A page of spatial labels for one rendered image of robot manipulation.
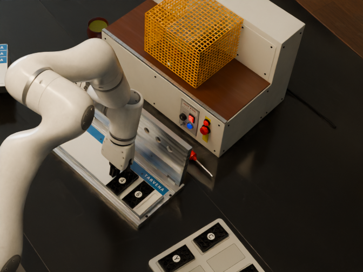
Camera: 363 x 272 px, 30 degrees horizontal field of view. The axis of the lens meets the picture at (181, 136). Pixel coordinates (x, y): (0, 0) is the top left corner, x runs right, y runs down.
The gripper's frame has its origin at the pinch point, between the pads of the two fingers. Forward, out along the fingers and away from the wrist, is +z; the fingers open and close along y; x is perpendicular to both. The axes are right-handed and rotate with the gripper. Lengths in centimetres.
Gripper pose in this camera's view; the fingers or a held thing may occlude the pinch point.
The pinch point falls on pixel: (114, 170)
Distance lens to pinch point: 213.4
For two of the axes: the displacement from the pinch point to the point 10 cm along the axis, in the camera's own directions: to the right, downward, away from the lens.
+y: 7.3, 5.8, -3.6
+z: -2.0, 6.9, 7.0
